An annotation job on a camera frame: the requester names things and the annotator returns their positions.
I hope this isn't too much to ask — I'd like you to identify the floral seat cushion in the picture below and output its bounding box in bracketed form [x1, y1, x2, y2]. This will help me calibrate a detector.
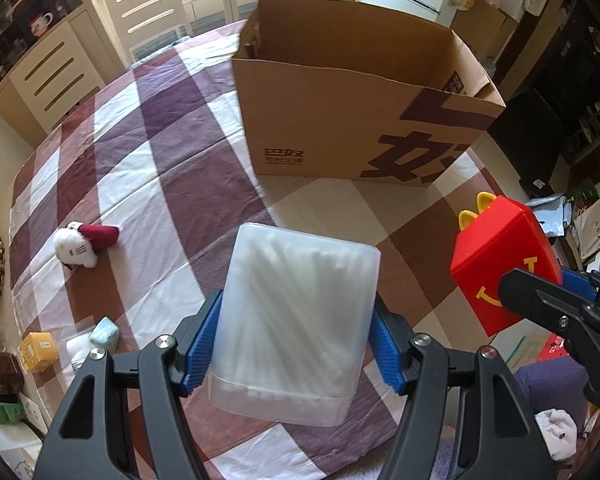
[129, 35, 191, 67]

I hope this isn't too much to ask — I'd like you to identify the large cardboard carton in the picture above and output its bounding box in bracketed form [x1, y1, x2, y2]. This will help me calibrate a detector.
[450, 0, 519, 61]

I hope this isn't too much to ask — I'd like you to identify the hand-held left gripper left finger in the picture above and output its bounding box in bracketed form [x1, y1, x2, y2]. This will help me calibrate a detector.
[32, 289, 226, 480]

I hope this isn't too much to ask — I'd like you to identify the white cat plush red hat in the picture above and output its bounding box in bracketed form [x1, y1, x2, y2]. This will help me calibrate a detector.
[53, 221, 121, 271]

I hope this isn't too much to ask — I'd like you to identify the clear cotton swab box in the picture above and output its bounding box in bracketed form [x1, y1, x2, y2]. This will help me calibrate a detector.
[207, 222, 382, 427]

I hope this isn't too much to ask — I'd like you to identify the checkered tablecloth table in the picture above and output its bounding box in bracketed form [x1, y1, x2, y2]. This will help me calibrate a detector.
[9, 19, 576, 478]

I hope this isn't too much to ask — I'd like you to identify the grey mailing bag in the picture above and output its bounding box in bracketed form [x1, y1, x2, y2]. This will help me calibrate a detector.
[529, 196, 576, 237]

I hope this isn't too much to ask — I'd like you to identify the clear bag of cotton pads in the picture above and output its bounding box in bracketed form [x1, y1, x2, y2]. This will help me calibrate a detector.
[62, 327, 100, 377]

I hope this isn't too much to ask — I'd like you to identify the dark wooden shelf unit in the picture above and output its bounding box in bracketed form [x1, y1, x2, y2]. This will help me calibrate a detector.
[487, 15, 600, 196]

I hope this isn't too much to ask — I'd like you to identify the cream slatted chair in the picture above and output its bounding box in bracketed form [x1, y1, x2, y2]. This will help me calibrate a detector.
[102, 0, 193, 63]

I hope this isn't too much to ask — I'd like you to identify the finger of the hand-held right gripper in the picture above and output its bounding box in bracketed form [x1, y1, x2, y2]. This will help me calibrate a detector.
[497, 268, 600, 397]
[561, 267, 600, 312]

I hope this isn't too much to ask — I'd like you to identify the cream display cabinet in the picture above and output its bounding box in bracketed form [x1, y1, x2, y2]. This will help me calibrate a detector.
[0, 0, 107, 136]

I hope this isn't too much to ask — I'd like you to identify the light blue tissue pack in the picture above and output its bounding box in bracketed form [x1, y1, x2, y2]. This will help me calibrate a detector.
[89, 316, 121, 350]

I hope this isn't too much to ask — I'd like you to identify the red flat gift box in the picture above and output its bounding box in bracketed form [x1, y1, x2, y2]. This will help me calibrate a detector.
[537, 335, 575, 364]

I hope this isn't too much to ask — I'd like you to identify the flat teal white carton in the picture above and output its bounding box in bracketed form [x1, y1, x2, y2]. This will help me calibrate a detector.
[500, 332, 551, 372]

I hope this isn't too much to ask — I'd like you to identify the brown paper bag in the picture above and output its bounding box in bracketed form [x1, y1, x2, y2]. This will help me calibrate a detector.
[572, 195, 600, 262]

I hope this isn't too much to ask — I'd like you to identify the brown cardboard box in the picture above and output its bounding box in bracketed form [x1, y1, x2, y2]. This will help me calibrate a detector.
[231, 0, 507, 188]

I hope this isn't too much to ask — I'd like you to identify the small yellow box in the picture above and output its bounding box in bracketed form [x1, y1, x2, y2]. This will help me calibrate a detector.
[19, 331, 60, 374]

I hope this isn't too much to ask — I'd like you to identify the purple seat cushion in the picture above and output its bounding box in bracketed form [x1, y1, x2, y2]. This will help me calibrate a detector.
[512, 360, 592, 417]

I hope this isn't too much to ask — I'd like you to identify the white mug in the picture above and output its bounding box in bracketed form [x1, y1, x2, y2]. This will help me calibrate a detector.
[28, 11, 55, 36]

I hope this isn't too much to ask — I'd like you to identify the red box with yellow handles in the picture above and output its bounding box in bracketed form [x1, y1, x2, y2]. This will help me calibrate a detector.
[450, 191, 564, 337]

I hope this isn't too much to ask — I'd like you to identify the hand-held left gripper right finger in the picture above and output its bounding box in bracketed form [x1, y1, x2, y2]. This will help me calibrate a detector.
[369, 299, 557, 480]

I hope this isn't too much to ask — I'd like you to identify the white crumpled cloth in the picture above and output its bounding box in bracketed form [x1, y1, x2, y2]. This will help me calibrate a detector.
[534, 408, 579, 464]

